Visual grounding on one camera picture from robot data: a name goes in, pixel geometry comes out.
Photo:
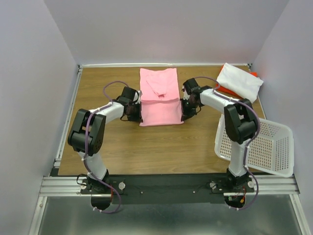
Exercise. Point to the aluminium frame rail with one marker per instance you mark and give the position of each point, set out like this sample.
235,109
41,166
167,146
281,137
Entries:
268,185

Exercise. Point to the white folded t shirt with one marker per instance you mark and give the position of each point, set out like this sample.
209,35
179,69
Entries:
239,81

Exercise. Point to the white plastic laundry basket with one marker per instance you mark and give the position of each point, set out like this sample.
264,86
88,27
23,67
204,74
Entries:
272,151

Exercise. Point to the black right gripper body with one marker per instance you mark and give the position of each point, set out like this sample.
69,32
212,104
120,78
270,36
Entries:
188,109

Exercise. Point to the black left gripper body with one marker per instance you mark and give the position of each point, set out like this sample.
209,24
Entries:
135,114

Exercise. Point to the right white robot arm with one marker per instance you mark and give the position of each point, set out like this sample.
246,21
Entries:
242,125

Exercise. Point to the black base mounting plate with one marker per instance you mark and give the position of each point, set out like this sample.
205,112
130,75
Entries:
121,190

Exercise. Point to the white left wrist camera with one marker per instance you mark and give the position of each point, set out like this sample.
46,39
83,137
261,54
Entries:
137,97

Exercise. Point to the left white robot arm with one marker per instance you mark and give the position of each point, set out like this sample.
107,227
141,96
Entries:
87,132

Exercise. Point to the pink t shirt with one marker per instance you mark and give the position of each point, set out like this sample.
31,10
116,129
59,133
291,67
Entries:
160,99

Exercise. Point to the orange folded t shirt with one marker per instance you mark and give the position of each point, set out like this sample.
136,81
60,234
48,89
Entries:
230,92

